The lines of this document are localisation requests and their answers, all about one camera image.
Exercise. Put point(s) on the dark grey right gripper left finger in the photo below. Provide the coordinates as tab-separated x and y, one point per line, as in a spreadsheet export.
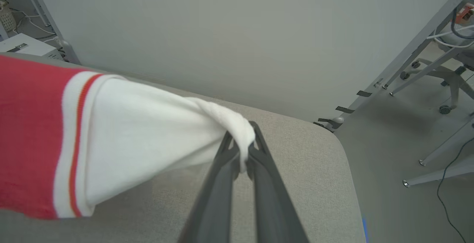
213	202

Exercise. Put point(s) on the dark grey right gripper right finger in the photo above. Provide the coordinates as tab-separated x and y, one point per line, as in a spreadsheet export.
276	206

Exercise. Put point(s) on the red and white jersey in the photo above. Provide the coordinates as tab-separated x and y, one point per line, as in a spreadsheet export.
129	132

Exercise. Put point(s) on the black tape strip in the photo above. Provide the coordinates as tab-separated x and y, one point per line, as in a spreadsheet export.
329	122
345	109
364	93

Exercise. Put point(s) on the white backdrop panel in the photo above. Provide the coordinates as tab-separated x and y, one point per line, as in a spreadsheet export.
222	32

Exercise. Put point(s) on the grey metal stand legs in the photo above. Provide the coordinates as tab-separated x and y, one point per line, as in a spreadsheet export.
444	170

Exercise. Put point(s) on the thin grey metal brace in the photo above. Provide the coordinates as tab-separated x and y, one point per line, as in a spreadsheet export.
426	70

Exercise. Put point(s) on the grey office chair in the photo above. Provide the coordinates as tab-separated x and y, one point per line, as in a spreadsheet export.
453	76

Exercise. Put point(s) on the white flat device box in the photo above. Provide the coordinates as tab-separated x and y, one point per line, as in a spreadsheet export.
29	46

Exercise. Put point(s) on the red orange box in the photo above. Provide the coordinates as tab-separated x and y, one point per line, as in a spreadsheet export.
466	13

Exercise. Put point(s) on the grey metal panel post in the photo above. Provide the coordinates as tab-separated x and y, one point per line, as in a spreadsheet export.
407	50
48	17

